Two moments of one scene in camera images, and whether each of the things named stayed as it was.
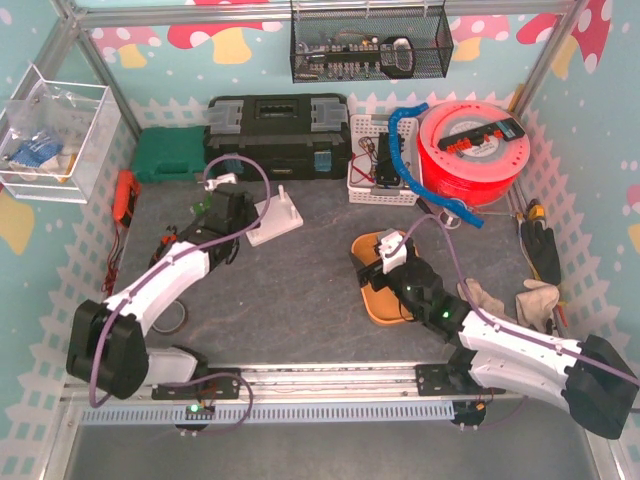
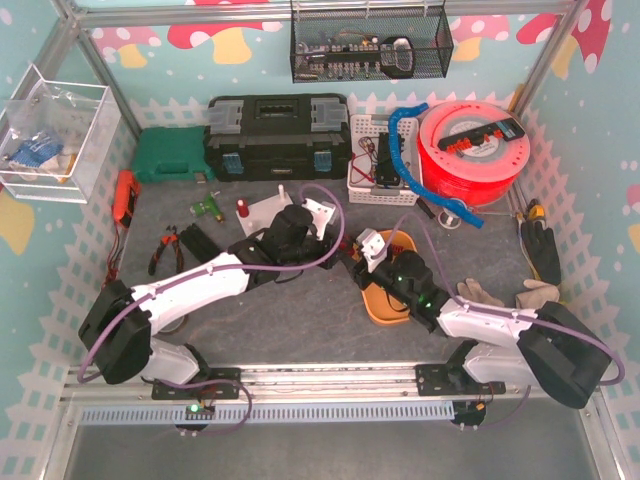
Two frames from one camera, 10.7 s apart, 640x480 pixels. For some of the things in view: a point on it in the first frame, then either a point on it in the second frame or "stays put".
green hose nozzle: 200,207 stays put
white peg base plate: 280,218 stays put
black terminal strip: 507,129 stays put
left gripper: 232,198 to 325,248
